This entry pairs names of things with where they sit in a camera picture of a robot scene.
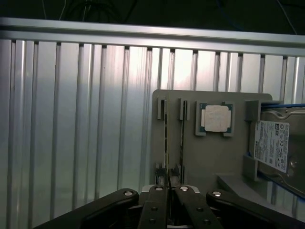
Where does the grey printed parts rack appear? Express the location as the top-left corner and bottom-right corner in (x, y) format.
(152, 89), (284, 208)

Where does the CPU with silver lid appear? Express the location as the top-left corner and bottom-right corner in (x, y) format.
(199, 102), (234, 133)

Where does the silver hard disk white label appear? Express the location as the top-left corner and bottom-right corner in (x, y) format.
(249, 107), (305, 191)

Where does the blue cable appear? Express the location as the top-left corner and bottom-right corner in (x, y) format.
(217, 0), (242, 31)

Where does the black cable bundle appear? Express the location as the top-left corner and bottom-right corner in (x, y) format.
(68, 0), (107, 18)

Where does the white cable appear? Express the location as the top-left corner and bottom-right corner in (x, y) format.
(278, 0), (299, 34)

